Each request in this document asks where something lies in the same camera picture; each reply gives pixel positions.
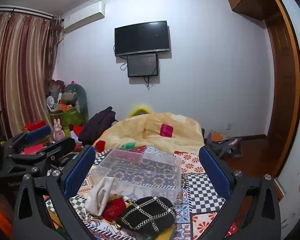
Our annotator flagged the dark jacket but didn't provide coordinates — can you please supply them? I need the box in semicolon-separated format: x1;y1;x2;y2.
78;106;119;145

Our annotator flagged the small black wall monitor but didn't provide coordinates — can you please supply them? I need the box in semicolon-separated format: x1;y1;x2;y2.
127;53;159;78

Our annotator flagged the cream cloth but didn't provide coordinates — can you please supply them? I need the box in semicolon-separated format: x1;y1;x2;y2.
84;176;116;217

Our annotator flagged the large black wall television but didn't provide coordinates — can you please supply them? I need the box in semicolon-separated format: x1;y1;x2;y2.
114;20;171;57

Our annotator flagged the yellow cloth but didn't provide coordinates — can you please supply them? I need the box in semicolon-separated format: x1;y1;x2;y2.
150;224;177;240

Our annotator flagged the pink bunny toy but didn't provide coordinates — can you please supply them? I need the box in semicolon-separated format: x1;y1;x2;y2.
52;118;66;141

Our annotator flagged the white air conditioner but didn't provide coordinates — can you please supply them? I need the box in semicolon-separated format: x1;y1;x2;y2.
62;1;106;33

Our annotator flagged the striped brown curtain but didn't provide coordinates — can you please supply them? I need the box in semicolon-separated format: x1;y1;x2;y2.
0;11;59;140

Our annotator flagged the green gift bag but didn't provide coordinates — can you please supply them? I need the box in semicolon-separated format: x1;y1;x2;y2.
49;106;82;130

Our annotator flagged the yellow-green round cushion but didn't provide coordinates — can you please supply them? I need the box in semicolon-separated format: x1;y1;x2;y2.
129;104;154;117

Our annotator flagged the yellow quilt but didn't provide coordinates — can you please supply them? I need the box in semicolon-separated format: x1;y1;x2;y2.
92;112;204;155

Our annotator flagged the red box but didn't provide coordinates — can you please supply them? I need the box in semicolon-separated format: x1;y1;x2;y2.
22;120;47;133

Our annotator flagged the red embroidered pouch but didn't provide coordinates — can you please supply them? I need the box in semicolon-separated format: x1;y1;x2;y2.
102;197;127;223

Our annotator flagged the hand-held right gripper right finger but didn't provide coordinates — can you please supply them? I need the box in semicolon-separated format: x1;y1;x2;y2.
199;146;282;240

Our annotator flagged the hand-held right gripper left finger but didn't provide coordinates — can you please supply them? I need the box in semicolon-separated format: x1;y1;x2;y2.
12;145;97;240

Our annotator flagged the wooden door frame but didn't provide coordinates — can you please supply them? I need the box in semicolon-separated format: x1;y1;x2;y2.
262;0;300;179

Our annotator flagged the clear plastic storage box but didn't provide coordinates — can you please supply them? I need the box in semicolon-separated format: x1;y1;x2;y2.
91;149;182;204

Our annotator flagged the grey backpack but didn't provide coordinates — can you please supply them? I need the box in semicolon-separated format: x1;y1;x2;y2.
206;131;243;158

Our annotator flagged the patchwork printed bed sheet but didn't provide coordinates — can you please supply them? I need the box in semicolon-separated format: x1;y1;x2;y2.
44;144;238;240

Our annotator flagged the black chain-patterned pouch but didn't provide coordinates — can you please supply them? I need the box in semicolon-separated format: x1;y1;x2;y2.
116;196;177;235

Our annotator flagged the curtain rail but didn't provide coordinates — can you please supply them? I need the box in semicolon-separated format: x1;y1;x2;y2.
0;6;56;20

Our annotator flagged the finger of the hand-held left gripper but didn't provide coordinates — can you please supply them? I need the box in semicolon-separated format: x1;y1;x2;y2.
9;137;77;167
4;125;52;155

